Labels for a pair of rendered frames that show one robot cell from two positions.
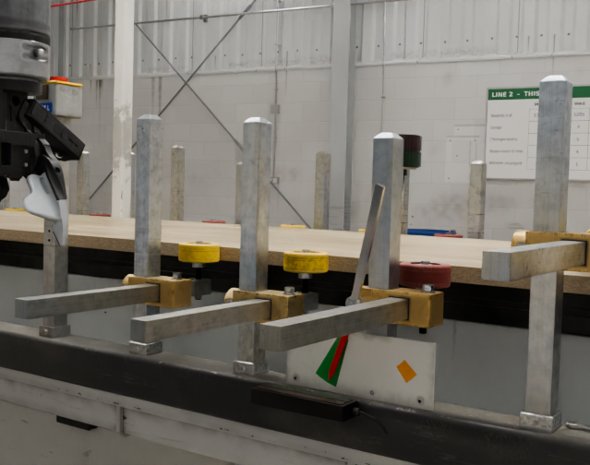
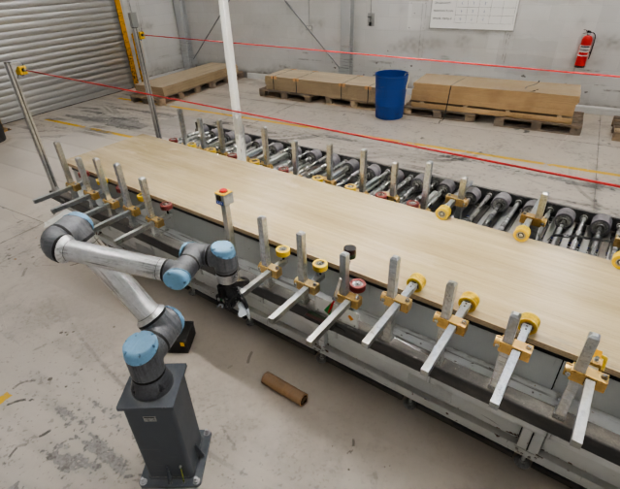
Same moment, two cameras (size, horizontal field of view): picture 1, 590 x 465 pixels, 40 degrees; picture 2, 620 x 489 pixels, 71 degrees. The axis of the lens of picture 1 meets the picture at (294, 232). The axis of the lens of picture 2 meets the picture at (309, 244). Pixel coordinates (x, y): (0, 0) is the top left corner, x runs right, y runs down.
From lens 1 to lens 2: 1.29 m
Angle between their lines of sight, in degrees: 30
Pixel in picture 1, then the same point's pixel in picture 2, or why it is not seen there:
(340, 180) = (346, 29)
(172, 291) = (276, 274)
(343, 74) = not seen: outside the picture
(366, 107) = not seen: outside the picture
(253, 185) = (301, 253)
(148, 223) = (265, 251)
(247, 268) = (301, 276)
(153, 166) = (264, 233)
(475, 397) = (375, 307)
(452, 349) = (369, 292)
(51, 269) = not seen: hidden behind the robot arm
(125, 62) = (234, 90)
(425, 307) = (355, 305)
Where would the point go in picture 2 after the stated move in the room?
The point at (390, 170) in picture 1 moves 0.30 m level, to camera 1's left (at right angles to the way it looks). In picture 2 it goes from (344, 265) to (279, 265)
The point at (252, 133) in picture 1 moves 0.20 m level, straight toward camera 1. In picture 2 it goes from (299, 238) to (299, 262)
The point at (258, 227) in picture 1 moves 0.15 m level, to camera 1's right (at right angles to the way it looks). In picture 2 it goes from (303, 265) to (333, 265)
